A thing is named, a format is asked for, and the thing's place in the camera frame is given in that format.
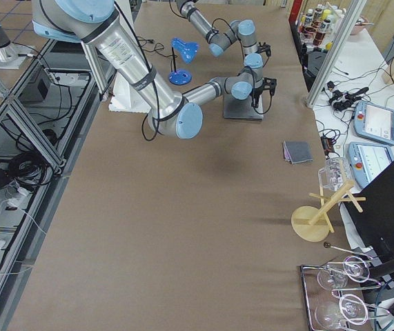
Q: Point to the black monitor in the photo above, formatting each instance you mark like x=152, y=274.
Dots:
x=375, y=224

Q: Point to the metal glass rack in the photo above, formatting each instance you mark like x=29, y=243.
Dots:
x=333, y=292

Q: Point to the upper wine glass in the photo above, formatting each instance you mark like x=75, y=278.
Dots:
x=336, y=274

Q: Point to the upper teach pendant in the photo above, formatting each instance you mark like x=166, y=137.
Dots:
x=374, y=122

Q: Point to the wine glass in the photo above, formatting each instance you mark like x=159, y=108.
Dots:
x=336, y=274
x=346, y=313

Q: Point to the lower teach pendant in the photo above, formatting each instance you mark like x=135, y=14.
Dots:
x=368, y=160

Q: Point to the wooden mug tree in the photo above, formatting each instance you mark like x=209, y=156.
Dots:
x=312, y=224

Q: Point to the teach pendant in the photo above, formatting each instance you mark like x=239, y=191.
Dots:
x=368, y=160
x=374, y=122

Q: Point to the pink bowl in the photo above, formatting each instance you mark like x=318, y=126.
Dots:
x=361, y=24

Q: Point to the bottles in rack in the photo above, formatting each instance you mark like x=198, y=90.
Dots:
x=317, y=24

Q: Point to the aluminium frame post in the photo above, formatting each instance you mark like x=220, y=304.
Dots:
x=350, y=18

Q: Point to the grey folded cloth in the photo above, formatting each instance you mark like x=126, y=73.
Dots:
x=297, y=152

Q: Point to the clear glass mug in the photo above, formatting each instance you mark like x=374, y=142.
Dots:
x=335, y=173

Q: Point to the lower wine glass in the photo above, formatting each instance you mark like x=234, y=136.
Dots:
x=346, y=313

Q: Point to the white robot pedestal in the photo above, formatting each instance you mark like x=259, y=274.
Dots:
x=125, y=98

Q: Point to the blue desk lamp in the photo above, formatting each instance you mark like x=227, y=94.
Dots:
x=187, y=50

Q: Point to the grey laptop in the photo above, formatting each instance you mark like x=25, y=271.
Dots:
x=242, y=109

